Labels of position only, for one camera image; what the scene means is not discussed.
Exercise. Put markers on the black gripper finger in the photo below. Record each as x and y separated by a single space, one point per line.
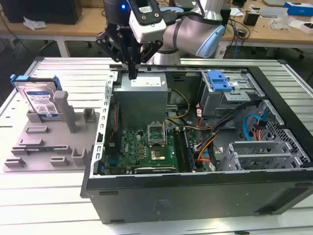
110 47
151 51

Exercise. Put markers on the hard disk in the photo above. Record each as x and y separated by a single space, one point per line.
40 98

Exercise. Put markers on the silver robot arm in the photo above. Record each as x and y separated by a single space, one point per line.
185 31

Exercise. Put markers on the silver disk bay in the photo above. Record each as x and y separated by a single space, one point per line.
256 149

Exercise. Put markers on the wooden desk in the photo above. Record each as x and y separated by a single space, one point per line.
61 29
264 34

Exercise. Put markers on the grey power supply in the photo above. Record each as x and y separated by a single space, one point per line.
139 102

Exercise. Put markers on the black computer cases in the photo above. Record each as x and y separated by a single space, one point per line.
49 12

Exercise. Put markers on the blue plastic drive latch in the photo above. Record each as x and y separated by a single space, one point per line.
217 80

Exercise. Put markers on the crumpled clear plastic bag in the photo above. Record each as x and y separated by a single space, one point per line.
34 24

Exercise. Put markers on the metal optical drive cage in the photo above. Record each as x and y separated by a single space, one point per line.
220 102

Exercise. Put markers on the green motherboard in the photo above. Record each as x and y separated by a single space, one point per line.
132 147

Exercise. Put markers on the CPU socket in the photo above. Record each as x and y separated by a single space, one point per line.
158 154

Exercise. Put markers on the small black box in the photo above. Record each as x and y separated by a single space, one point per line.
250 19

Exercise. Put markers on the black RAM slot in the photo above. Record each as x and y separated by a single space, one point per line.
184 151
178 151

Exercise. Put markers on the grey parts rack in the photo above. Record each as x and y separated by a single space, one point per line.
56 137

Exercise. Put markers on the RAM stick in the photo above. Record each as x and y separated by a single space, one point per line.
190 151

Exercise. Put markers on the clear plastic bags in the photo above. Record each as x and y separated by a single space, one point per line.
281 22

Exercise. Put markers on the black PC case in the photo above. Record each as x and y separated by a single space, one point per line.
195 195

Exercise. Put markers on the blue cardboard box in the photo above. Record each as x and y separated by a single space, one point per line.
300 8

